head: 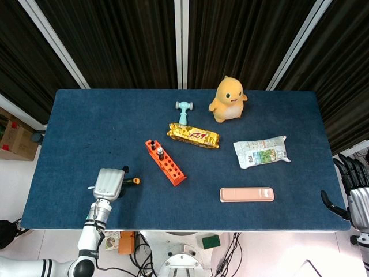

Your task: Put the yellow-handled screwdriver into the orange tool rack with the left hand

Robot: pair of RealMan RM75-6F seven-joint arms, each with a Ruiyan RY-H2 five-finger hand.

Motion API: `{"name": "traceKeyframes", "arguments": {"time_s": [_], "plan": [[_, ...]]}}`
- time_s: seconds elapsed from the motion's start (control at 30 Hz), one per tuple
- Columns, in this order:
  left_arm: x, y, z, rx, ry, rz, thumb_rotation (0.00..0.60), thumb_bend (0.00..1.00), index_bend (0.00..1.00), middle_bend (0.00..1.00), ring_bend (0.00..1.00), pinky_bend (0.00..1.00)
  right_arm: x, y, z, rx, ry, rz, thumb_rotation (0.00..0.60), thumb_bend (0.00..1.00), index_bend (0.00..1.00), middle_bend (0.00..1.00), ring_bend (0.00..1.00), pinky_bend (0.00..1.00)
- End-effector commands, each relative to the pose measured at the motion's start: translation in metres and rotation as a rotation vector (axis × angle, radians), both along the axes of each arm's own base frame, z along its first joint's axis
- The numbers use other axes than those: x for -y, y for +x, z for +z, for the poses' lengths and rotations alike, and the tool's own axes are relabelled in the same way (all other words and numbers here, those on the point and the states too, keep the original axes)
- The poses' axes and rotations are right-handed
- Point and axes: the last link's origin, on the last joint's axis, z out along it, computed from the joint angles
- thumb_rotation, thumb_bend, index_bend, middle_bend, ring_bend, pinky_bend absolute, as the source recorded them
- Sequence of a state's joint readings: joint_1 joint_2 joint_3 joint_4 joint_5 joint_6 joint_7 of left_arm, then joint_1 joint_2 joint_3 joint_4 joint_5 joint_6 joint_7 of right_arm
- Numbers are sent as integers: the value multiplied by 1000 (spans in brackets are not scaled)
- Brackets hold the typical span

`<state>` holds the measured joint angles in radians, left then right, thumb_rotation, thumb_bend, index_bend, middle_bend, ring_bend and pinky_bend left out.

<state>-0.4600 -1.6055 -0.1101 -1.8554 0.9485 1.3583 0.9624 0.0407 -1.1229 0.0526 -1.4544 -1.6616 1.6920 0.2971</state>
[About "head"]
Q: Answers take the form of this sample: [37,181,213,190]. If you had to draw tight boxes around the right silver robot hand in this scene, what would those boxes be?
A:
[320,152,369,231]

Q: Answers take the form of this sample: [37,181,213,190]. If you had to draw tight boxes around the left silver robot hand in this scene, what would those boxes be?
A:
[88,165,130,200]

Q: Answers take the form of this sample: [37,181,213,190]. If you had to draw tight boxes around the black yellow-capped screwdriver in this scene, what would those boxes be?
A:
[87,177,141,190]

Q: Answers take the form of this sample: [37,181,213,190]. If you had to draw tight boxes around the orange bit holder rack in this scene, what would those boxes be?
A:
[145,139,188,188]

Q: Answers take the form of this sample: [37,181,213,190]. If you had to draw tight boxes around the blue table cloth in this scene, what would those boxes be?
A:
[20,88,352,232]

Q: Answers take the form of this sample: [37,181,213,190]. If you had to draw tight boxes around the small printed paper packet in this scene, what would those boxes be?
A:
[104,230,120,251]

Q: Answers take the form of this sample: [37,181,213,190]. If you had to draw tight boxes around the orange box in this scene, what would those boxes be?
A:
[118,230,136,255]

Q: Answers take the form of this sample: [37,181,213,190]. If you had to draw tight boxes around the gold snack packet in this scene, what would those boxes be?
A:
[166,122,222,149]

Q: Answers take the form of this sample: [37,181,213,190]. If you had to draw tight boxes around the brown cardboard box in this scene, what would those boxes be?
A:
[0,107,40,162]

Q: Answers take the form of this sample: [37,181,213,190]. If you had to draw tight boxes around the light blue toy hammer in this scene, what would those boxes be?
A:
[175,100,195,126]

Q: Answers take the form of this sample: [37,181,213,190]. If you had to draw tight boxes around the white robot torso base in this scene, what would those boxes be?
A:
[157,231,224,277]

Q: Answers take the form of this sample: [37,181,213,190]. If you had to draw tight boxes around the white printed snack bag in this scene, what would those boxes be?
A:
[232,135,291,170]

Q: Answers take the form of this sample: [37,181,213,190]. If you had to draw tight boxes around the pink oblong case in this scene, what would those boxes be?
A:
[219,186,274,203]

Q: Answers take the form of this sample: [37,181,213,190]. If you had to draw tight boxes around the black bag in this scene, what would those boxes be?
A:
[0,219,21,250]

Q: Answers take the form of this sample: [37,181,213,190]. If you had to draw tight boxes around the green block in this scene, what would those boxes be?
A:
[201,235,221,250]

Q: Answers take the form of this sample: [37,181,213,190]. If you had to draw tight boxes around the black curtain panel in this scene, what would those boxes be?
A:
[187,0,318,90]
[276,0,369,156]
[34,0,177,89]
[0,0,82,125]

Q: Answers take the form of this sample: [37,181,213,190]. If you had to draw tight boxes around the yellow plush duck toy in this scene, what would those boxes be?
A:
[208,75,248,124]

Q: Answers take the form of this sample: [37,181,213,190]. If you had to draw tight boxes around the black cable bundle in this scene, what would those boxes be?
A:
[128,231,159,277]
[213,232,243,277]

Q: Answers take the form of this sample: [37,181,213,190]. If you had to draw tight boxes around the white frame post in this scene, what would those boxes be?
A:
[174,0,190,89]
[18,0,91,89]
[265,0,334,91]

